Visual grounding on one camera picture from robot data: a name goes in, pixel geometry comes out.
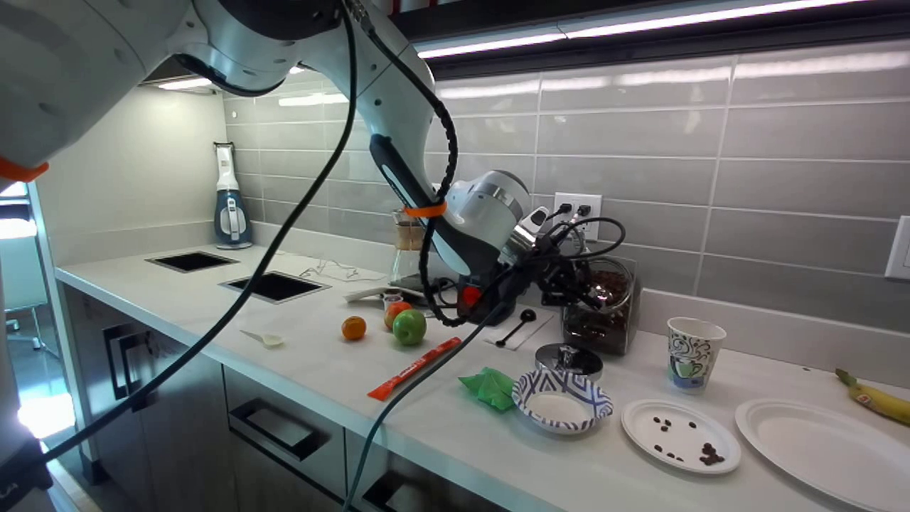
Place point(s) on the green cloth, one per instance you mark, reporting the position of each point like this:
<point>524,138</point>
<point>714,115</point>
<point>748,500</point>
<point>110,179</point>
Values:
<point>489,386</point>

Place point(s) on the red orange peach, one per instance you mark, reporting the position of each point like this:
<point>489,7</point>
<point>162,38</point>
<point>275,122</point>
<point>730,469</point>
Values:
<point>394,310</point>

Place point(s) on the white plastic spoon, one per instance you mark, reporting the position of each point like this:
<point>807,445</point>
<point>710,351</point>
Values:
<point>266,338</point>

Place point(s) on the yellow banana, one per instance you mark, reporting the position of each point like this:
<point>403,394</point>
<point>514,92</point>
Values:
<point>878,399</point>

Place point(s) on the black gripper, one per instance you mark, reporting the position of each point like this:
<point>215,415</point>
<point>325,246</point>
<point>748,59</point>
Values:
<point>558,263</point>

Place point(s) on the large white paper plate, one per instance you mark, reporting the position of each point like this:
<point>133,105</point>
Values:
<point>828,453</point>

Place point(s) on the white wall outlet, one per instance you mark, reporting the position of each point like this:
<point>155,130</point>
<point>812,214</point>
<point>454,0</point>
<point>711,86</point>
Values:
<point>582,206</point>

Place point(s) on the glass pour over carafe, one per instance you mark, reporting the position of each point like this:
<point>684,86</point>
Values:
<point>407,248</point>

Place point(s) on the black coffee grinder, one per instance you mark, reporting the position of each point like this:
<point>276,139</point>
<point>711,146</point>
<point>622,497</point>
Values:
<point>475,291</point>

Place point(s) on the green apple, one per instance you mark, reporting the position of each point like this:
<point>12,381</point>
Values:
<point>411,327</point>

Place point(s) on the black jar lid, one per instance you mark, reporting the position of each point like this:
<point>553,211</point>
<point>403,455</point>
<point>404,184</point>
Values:
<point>572,359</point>

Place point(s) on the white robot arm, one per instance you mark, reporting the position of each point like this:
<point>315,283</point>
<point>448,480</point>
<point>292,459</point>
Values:
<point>63,64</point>

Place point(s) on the black scoop spoon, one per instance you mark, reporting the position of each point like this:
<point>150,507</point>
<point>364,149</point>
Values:
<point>524,318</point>

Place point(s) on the small white plate with beans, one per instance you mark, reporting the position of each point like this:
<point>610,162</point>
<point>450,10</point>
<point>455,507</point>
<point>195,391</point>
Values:
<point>680,436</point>

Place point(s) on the glass jar of coffee beans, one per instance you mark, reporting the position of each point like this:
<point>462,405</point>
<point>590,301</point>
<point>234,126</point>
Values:
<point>605,314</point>

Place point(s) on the red orange strip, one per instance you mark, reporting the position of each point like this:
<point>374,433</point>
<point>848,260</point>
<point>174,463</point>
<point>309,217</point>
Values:
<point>407,374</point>

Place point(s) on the small orange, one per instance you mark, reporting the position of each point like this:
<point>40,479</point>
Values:
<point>353,327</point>

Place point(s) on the patterned paper cup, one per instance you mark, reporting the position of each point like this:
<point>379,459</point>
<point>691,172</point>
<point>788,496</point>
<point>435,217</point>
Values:
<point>691,351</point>

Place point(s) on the blue patterned bowl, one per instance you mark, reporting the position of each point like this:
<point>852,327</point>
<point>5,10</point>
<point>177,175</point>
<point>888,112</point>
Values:
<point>561,402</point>

